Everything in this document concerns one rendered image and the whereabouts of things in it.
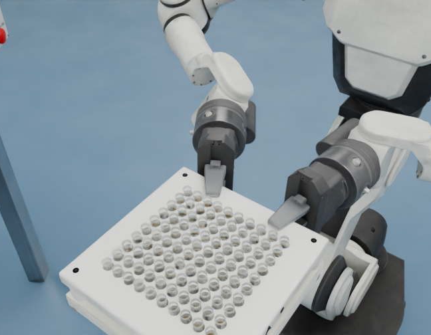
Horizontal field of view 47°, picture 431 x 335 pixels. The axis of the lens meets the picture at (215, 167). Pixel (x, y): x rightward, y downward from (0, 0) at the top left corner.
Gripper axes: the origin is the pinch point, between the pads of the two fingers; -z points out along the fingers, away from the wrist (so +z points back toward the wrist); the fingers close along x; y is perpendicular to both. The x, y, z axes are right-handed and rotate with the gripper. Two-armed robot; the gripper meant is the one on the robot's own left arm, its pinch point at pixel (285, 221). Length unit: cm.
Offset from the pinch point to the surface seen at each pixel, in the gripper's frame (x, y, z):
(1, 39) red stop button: 7, 94, 5
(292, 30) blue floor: 95, 156, 225
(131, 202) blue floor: 100, 106, 45
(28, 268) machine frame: 94, 99, -6
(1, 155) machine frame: 43, 98, -3
